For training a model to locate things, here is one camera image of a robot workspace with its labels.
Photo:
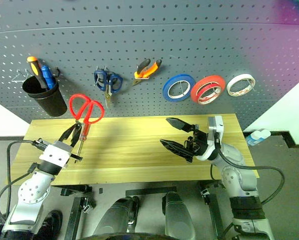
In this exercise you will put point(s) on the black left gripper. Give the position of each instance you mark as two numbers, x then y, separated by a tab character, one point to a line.
68	145

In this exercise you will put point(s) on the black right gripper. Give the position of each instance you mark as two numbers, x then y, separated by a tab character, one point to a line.
199	142

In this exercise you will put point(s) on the small red tape roll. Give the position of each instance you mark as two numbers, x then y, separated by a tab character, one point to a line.
212	87

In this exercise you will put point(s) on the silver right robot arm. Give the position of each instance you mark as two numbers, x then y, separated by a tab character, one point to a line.
239	180

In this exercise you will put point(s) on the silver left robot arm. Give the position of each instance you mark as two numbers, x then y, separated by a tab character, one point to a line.
33	190

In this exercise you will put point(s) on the grey pegboard panel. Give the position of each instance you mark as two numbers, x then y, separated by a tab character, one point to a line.
149	45

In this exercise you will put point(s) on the black plastic cup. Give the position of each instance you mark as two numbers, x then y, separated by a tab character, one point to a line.
52	102

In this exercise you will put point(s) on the blue tape roll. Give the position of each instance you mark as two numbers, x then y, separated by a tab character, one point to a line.
167	87

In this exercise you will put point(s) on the black pegboard hook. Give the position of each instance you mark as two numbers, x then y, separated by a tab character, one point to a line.
57	72

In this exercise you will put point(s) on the wide red tape roll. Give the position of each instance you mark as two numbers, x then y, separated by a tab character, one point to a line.
209	79

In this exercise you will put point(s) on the white blue plastic bottle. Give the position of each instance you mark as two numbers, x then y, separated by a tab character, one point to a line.
254	138

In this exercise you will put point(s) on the dark grey rounded shape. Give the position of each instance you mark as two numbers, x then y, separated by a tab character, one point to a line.
177	215
117	217

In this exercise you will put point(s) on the white tape roll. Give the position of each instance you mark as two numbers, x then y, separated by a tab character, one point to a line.
235	79

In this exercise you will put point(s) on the black shoe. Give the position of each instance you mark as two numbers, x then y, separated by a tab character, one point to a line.
50	225

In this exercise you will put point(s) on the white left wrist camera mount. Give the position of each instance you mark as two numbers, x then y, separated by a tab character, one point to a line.
54	155

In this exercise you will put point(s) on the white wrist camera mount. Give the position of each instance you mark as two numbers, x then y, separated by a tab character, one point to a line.
215	125
54	155

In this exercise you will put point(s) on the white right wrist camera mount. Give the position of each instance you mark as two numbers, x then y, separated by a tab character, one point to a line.
215	125

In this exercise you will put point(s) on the black metal table frame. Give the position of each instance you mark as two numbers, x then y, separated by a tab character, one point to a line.
73	220

